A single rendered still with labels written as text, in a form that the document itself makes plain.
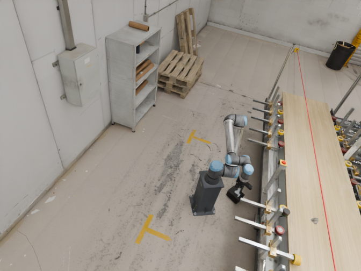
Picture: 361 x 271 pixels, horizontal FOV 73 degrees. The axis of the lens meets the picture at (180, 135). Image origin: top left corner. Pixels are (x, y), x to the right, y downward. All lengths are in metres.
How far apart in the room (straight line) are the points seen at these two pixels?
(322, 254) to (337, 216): 0.51
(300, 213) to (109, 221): 2.18
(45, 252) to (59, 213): 0.46
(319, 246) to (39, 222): 3.01
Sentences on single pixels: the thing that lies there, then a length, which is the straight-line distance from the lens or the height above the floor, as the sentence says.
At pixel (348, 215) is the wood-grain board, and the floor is 0.90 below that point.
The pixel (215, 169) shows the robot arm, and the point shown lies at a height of 0.86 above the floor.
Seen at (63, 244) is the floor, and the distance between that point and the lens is 3.28.
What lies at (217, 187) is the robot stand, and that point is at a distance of 2.98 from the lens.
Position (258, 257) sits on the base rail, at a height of 0.70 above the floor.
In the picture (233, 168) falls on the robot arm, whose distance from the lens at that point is 2.84.
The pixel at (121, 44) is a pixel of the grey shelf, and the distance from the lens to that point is 3.54.
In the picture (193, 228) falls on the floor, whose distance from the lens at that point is 3.31.
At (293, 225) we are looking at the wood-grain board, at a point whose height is 0.90.
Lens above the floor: 2.93
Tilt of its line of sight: 43 degrees down
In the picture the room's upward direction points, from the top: 11 degrees clockwise
